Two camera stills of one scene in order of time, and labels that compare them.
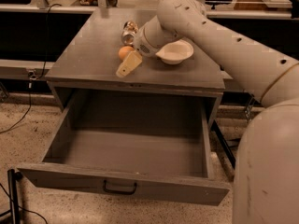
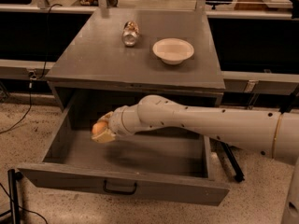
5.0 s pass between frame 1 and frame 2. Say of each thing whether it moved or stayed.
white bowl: stayed
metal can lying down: stayed
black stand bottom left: stayed
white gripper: moved
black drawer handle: stayed
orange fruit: moved
